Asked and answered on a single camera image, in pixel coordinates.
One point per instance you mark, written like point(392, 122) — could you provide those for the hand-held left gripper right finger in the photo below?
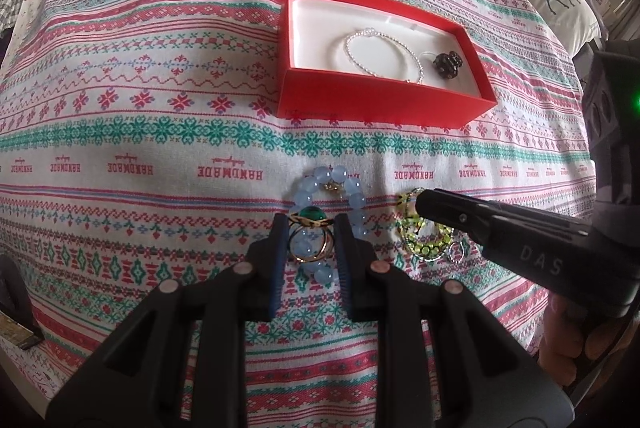
point(345, 269)

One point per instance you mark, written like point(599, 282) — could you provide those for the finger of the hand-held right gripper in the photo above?
point(475, 218)

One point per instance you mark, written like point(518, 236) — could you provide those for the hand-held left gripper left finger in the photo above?
point(280, 269)

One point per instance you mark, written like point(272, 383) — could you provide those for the red jewelry box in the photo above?
point(380, 103)

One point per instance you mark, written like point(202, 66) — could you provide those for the person's right hand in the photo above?
point(560, 348)

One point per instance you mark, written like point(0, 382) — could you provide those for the patterned knit-print blanket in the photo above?
point(150, 133)

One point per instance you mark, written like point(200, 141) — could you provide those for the black rounded object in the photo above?
point(15, 303)

